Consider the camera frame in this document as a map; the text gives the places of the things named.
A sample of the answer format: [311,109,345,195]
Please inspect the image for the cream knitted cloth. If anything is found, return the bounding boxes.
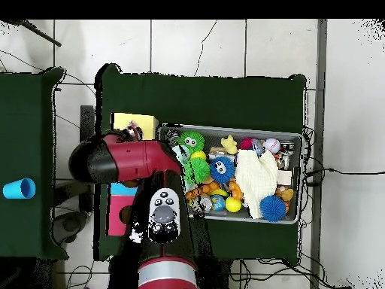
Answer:
[234,149,280,220]

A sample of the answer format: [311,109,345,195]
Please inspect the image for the shallow grey mesh bin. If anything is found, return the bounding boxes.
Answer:
[159,123,303,225]

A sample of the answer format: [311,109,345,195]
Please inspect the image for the wooden box with three holes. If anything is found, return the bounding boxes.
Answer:
[106,112,159,237]

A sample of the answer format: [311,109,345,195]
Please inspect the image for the green spiky googly-eyed ball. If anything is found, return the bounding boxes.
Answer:
[177,130,206,153]

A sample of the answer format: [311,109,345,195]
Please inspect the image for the blue spiky googly-eyed ball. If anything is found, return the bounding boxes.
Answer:
[209,155,236,184]
[259,194,287,223]

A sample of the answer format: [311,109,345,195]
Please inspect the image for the yellow foam toy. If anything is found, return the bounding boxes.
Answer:
[220,134,239,155]

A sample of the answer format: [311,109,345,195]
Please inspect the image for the crushed silver can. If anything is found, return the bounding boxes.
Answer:
[193,194,214,214]

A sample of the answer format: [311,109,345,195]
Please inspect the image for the globe print ball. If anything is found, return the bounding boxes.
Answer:
[210,194,226,211]

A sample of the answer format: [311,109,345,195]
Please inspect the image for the dark green table cloth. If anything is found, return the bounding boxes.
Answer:
[94,62,308,266]
[0,67,68,260]

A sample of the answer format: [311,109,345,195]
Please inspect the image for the white baseball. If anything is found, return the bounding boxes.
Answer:
[262,137,281,154]

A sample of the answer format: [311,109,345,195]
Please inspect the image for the black upright panel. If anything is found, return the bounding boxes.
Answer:
[79,105,95,211]

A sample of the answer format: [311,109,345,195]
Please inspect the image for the grey stand foot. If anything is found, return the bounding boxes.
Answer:
[52,210,88,245]

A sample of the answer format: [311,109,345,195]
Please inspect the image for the blue round object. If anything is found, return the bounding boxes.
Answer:
[2,177,36,199]

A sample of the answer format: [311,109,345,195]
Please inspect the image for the dark rod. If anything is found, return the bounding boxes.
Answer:
[8,19,62,47]

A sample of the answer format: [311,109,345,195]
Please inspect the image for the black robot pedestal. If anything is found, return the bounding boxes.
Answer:
[210,258,232,289]

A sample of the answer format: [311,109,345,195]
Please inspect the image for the black power cable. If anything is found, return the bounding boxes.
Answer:
[306,167,385,177]

